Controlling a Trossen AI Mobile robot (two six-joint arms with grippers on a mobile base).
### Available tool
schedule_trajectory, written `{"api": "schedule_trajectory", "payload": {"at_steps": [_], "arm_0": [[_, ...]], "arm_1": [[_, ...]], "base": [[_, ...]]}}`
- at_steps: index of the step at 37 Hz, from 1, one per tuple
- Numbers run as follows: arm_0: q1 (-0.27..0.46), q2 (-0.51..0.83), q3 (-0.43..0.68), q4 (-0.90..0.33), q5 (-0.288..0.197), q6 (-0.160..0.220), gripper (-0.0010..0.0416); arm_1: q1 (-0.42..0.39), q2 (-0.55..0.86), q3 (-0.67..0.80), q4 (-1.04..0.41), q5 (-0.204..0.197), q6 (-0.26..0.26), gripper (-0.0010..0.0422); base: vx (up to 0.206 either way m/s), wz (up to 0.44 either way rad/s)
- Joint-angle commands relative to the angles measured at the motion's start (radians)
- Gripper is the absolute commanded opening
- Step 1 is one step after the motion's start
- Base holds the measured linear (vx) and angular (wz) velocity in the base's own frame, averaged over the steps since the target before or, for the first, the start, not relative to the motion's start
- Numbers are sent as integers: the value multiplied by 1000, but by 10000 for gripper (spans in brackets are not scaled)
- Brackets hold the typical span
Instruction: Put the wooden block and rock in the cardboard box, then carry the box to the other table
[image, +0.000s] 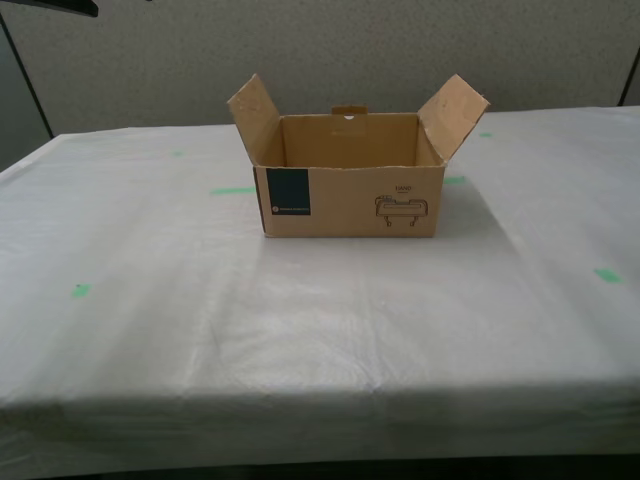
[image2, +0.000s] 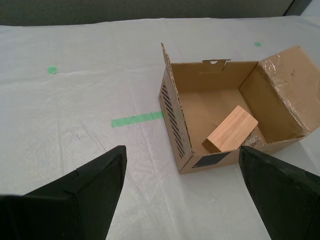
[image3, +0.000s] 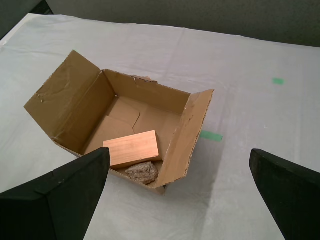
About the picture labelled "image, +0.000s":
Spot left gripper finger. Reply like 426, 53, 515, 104
0, 0, 100, 19

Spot brown cardboard box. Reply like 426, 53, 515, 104
225, 73, 492, 240

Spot black partition trim strip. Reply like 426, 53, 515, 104
618, 47, 640, 107
0, 9, 54, 141

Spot white plastic table cover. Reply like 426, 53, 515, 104
0, 104, 640, 469

